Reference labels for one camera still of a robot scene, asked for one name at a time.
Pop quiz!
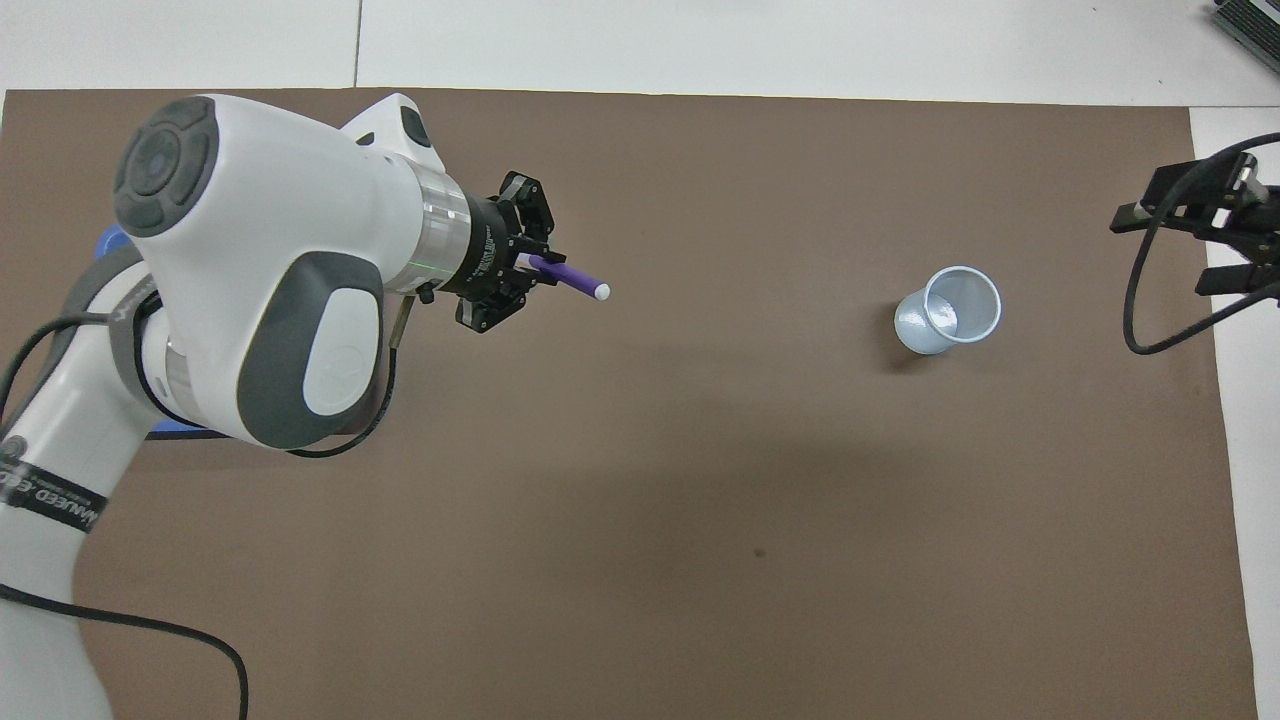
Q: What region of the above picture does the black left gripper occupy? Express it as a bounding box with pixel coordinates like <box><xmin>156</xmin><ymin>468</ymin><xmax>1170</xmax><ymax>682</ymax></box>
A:
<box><xmin>445</xmin><ymin>171</ymin><xmax>555</xmax><ymax>335</ymax></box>

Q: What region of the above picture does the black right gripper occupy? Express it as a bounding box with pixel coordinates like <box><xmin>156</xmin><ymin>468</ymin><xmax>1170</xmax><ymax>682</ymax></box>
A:
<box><xmin>1109</xmin><ymin>153</ymin><xmax>1280</xmax><ymax>297</ymax></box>

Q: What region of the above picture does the purple pen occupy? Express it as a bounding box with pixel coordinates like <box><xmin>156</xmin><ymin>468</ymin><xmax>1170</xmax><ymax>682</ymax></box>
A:
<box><xmin>517</xmin><ymin>253</ymin><xmax>612</xmax><ymax>303</ymax></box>

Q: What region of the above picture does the blue plastic tray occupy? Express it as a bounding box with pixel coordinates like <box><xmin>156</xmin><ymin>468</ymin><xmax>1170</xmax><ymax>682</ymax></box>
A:
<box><xmin>92</xmin><ymin>224</ymin><xmax>223</xmax><ymax>441</ymax></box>

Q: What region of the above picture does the grey ribbed device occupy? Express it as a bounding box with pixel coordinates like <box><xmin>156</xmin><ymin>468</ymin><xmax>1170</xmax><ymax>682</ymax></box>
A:
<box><xmin>1208</xmin><ymin>0</ymin><xmax>1280</xmax><ymax>49</ymax></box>

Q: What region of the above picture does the clear plastic cup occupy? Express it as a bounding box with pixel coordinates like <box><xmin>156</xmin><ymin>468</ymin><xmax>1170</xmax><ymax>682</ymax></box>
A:
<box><xmin>893</xmin><ymin>265</ymin><xmax>1003</xmax><ymax>357</ymax></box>

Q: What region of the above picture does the brown table mat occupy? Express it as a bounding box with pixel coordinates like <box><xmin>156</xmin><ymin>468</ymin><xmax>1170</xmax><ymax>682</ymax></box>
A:
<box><xmin>0</xmin><ymin>88</ymin><xmax>1261</xmax><ymax>720</ymax></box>

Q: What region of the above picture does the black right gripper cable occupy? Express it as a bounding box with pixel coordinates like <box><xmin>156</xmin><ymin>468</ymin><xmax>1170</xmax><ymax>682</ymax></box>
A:
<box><xmin>1123</xmin><ymin>130</ymin><xmax>1280</xmax><ymax>357</ymax></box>

